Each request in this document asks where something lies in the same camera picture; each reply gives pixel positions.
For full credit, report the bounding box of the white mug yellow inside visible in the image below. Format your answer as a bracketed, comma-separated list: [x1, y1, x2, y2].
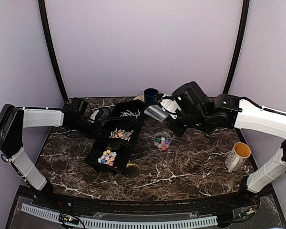
[225, 142, 251, 173]

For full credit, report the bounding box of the right black frame post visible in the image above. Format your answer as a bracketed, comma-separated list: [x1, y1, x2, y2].
[223, 0, 250, 94]

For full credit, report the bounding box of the clear plastic jar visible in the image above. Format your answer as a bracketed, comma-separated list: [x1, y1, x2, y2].
[153, 132, 172, 152]

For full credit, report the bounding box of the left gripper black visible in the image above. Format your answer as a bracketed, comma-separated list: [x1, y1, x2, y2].
[70, 117, 109, 138]

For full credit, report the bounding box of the beige ceramic plate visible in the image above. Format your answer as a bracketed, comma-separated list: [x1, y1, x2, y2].
[133, 94, 144, 102]

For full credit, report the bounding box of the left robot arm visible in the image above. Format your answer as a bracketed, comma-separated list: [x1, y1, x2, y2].
[0, 99, 102, 208]

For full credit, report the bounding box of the dark blue mug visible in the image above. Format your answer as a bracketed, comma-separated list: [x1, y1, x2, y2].
[144, 88, 159, 105]

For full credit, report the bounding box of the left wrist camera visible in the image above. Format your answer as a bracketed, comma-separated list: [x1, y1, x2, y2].
[89, 110, 99, 120]

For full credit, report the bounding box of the black frame post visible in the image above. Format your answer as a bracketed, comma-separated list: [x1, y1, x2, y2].
[38, 0, 69, 102]
[223, 0, 250, 94]

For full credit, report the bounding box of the gold jar lid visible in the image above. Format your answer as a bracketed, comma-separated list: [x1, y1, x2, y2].
[123, 163, 141, 180]

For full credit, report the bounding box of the metal scoop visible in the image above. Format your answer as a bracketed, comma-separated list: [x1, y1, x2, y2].
[144, 104, 168, 121]

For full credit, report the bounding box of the white slotted cable duct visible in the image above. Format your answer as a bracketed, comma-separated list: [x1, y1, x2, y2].
[20, 204, 218, 229]

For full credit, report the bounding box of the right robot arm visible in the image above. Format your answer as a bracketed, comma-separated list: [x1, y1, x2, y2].
[159, 82, 286, 207]

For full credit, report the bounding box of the left black frame post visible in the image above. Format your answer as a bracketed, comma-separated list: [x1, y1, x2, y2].
[38, 0, 69, 102]

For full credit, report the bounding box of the black three-compartment candy tray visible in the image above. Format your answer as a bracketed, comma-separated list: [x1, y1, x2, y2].
[84, 100, 147, 174]

